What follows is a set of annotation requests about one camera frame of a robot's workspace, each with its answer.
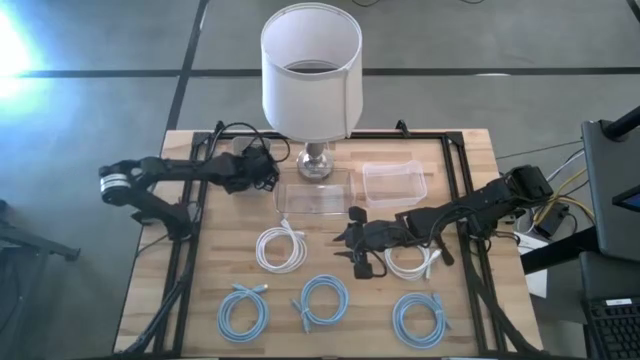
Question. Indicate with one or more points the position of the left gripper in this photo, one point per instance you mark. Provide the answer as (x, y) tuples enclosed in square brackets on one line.
[(250, 182)]

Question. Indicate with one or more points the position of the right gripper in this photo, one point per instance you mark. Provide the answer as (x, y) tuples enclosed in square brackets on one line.
[(375, 236)]

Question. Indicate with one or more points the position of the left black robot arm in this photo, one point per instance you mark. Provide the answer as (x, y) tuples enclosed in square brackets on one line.
[(165, 167)]

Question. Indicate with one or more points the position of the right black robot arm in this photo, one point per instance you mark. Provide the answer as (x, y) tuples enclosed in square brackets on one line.
[(480, 200)]

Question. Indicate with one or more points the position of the frosted plastic bin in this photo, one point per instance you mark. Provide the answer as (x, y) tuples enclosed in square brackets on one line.
[(239, 142)]

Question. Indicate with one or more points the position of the clear rigid plastic bin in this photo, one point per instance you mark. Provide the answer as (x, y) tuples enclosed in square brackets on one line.
[(315, 200)]

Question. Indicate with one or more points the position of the translucent thin plastic bin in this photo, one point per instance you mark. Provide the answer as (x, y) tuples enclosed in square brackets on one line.
[(395, 185)]

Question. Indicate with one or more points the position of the white shade table lamp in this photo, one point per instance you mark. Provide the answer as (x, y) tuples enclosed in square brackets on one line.
[(310, 100)]

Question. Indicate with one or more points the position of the white paper sheet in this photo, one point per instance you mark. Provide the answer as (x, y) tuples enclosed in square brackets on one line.
[(537, 285)]

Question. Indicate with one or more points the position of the black power adapter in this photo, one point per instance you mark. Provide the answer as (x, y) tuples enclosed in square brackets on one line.
[(552, 220)]

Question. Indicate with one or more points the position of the black floor stand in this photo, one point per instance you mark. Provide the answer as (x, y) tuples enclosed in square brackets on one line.
[(50, 248)]

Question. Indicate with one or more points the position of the black side desk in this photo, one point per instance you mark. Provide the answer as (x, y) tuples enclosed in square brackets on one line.
[(560, 250)]

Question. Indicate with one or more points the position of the grey equipment cabinet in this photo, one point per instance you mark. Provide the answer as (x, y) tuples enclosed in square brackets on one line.
[(610, 165)]

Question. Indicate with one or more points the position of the black keyboard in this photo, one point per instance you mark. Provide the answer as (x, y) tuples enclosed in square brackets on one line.
[(615, 330)]

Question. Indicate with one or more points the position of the small display screen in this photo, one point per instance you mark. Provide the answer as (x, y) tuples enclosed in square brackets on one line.
[(631, 200)]

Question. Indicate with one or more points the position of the black pole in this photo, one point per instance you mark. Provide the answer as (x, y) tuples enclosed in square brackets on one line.
[(622, 127)]

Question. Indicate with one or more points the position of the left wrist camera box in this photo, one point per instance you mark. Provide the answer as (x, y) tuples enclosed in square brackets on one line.
[(260, 157)]

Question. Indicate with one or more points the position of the black metal table frame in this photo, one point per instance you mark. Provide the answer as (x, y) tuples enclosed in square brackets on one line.
[(375, 135)]

